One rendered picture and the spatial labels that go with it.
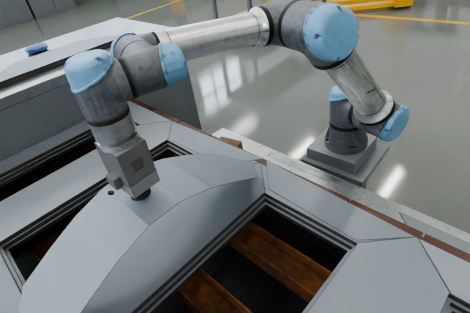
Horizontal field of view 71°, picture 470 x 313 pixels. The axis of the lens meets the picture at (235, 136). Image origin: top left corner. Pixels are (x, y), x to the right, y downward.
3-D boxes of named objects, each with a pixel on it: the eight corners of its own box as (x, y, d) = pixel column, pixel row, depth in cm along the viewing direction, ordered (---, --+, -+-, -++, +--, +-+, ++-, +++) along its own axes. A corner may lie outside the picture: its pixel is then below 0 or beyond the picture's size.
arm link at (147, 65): (161, 32, 65) (106, 49, 61) (184, 42, 56) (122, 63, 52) (171, 70, 69) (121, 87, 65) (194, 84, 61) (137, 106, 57)
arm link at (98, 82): (119, 53, 51) (61, 70, 48) (140, 114, 57) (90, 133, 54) (107, 42, 57) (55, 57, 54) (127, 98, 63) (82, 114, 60)
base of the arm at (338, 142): (336, 127, 131) (336, 105, 125) (374, 137, 121) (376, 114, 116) (317, 147, 122) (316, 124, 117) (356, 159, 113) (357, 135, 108)
